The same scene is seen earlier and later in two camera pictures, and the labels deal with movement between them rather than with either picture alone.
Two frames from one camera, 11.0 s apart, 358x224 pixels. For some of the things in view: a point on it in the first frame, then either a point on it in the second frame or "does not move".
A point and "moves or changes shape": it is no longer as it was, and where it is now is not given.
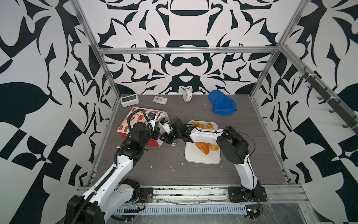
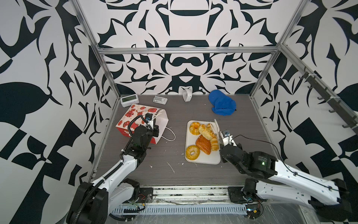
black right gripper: (166, 136) → (223, 158)
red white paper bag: (153, 121) moves or changes shape
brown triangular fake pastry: (204, 147) does not move
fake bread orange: (214, 147) does not move
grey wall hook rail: (342, 111) does not move
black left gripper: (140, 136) does not move
